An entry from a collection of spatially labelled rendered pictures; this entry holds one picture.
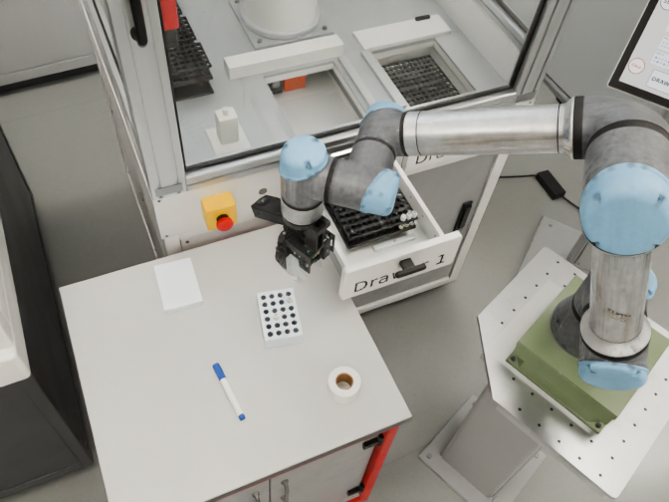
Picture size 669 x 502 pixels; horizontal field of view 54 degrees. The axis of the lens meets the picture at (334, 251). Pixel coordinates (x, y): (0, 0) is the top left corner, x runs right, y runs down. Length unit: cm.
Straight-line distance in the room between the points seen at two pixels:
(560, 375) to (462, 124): 62
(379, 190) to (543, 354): 61
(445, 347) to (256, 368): 109
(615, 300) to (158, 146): 89
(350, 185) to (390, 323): 142
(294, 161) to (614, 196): 46
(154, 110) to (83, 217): 147
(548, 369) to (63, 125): 232
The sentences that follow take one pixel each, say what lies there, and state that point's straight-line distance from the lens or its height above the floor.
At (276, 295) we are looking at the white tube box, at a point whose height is 80.
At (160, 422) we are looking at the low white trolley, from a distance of 142.
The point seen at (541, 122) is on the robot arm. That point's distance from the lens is 105.
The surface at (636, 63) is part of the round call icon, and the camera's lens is 196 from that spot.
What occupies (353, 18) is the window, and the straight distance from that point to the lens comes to 136.
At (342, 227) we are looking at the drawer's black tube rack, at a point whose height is 90.
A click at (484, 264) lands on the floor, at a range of 263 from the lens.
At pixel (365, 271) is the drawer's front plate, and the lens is 140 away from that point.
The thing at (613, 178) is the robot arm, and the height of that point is 146.
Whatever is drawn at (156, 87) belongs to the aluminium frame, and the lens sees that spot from 128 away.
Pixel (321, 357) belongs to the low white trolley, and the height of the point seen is 76.
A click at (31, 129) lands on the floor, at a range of 313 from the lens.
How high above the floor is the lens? 207
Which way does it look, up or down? 54 degrees down
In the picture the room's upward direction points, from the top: 7 degrees clockwise
